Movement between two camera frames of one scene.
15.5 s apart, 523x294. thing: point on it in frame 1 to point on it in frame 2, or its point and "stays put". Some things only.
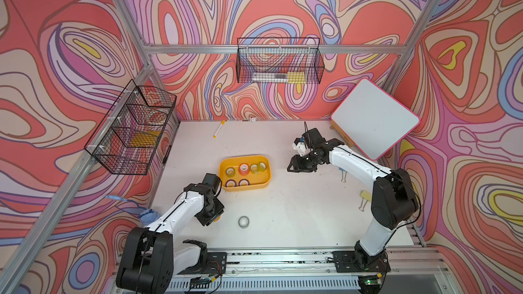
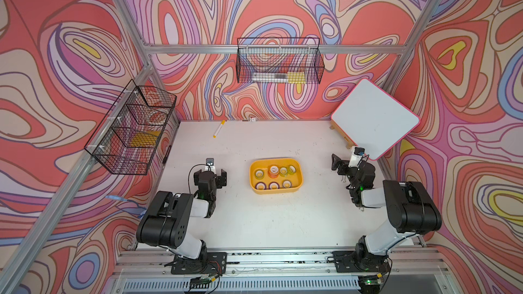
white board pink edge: [374, 119] stays put
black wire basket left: [126, 139] stays put
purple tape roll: [244, 180] to [274, 185]
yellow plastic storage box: [238, 173] to [276, 175]
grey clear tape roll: [244, 222] to [287, 184]
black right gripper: [298, 167] to [337, 162]
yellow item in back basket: [296, 77] stays put
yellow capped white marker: [218, 128] stays put
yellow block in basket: [145, 139] stays put
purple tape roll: [230, 181] to [260, 186]
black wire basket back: [280, 60] stays put
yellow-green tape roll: [230, 171] to [259, 174]
